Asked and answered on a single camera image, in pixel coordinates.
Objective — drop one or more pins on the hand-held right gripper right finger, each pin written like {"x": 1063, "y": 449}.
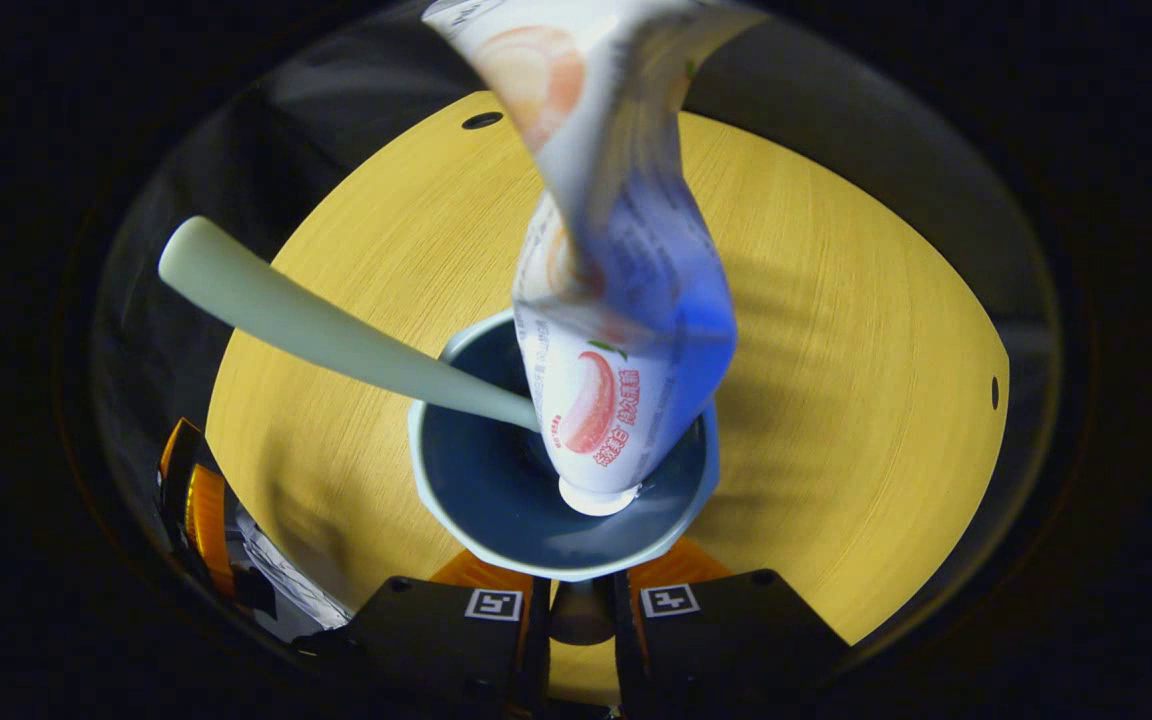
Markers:
{"x": 628, "y": 660}

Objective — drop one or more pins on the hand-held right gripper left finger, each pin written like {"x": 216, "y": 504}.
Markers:
{"x": 536, "y": 660}

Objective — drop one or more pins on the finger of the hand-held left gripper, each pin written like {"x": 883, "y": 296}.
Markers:
{"x": 206, "y": 530}

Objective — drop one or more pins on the pale green toothbrush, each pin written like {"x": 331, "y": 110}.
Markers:
{"x": 316, "y": 325}

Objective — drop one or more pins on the white toothpaste tube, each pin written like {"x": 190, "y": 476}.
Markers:
{"x": 626, "y": 300}

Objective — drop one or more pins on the wooden desktop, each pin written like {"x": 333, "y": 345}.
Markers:
{"x": 836, "y": 400}

